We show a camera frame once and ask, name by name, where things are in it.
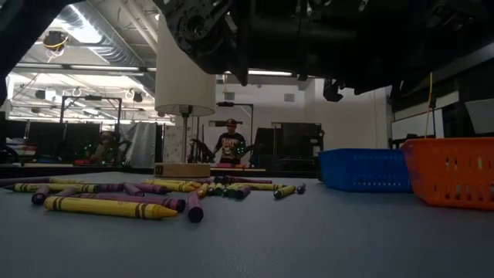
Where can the whiteboard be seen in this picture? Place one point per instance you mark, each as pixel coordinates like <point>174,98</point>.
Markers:
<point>413,125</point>

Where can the person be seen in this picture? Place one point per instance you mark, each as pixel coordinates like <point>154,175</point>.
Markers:
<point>231,144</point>
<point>102,148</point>

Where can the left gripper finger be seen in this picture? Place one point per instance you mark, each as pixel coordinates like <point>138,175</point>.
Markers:
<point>374,77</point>

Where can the orange plastic basket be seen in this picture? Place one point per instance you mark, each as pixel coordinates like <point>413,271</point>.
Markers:
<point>444,173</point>

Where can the black cabinet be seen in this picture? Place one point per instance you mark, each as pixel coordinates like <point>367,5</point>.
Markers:
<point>297,143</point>

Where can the black table frame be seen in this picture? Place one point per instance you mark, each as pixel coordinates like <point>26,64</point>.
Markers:
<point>77,170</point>

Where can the ceiling light strip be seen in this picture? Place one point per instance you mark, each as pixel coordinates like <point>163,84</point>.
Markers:
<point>270,73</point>

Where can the white hanging sheet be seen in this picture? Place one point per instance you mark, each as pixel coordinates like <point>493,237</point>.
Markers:
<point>139,143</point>

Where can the small black robot arm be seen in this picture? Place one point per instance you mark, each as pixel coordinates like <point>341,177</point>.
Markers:
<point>200,152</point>

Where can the table lamp white shade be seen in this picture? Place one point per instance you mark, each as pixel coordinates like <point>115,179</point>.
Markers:
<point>185,77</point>

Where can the blue plastic basket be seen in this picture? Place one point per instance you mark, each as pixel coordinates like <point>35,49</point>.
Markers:
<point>363,170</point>

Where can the black frame rig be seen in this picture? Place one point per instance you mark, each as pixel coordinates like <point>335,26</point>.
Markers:
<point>92,98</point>

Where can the red crayon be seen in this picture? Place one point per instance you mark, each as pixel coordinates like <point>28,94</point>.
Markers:
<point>301,188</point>

